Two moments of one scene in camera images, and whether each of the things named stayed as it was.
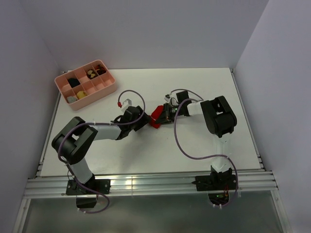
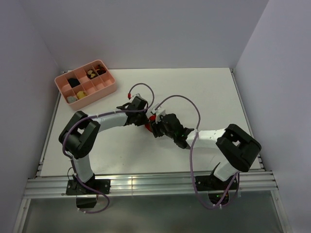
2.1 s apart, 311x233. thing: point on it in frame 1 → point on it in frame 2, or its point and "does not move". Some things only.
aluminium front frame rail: x=43 y=187 does not move
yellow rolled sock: x=80 y=94 does not move
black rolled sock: x=73 y=82 does not move
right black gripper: x=167 y=117 → x=155 y=128
